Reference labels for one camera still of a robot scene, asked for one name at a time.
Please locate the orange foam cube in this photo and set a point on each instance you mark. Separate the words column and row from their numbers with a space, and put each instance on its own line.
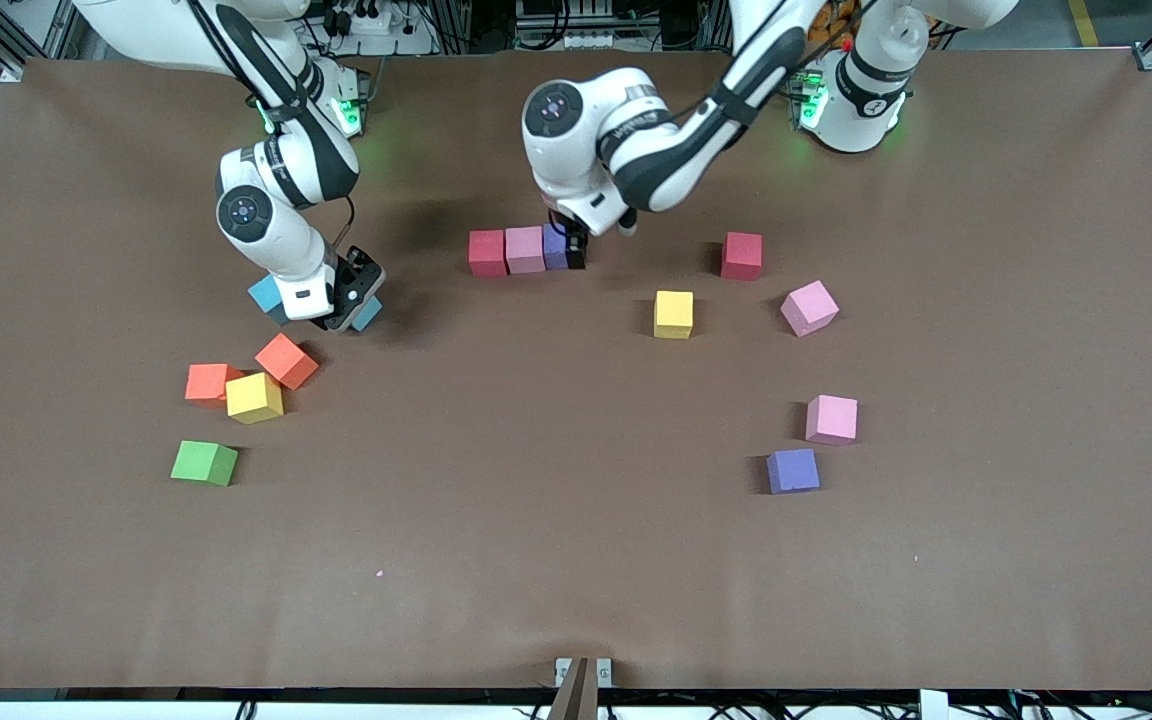
column 286, row 360
column 204, row 382

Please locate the white power strip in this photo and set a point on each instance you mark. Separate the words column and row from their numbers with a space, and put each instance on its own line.
column 373, row 20

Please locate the purple foam cube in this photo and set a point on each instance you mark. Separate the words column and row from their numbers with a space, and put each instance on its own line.
column 793, row 470
column 555, row 248

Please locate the cyan foam cube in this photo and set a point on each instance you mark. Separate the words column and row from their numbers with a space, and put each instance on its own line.
column 264, row 297
column 371, row 319

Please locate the white electronics box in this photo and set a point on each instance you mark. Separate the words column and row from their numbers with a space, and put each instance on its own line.
column 576, row 40

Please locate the green foam cube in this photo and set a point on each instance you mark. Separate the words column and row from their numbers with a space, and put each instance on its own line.
column 201, row 462

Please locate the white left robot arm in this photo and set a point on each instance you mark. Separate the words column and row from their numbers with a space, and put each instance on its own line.
column 656, row 150

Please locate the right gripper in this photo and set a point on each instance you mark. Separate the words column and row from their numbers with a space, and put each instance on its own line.
column 356, row 283

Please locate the small metal bracket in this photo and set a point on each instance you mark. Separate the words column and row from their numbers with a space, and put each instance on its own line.
column 603, row 672

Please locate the pink foam cube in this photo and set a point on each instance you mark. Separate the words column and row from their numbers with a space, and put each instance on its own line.
column 525, row 249
column 809, row 307
column 831, row 419

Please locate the yellow foam cube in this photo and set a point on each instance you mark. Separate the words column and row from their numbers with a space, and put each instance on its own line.
column 254, row 397
column 674, row 314

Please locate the orange bagged items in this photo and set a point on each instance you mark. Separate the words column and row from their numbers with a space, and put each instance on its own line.
column 836, row 25

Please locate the red foam cube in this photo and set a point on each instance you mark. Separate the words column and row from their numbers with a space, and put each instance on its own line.
column 487, row 252
column 741, row 255

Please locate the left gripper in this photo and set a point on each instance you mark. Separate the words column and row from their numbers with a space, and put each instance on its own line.
column 573, row 244

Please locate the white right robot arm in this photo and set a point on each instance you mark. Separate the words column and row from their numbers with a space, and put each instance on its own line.
column 276, row 230

